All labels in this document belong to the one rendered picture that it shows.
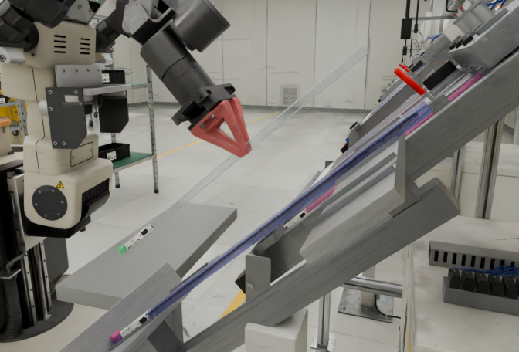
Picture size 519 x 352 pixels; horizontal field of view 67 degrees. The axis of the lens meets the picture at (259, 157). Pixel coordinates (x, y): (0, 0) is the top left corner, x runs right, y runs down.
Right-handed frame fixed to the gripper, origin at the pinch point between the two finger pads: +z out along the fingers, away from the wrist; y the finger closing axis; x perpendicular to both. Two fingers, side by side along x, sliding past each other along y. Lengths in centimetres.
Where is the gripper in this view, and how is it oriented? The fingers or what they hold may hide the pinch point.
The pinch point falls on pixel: (242, 149)
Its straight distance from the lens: 55.8
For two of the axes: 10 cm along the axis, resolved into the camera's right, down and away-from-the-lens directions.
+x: -7.1, 5.9, 3.9
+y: 3.1, -2.3, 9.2
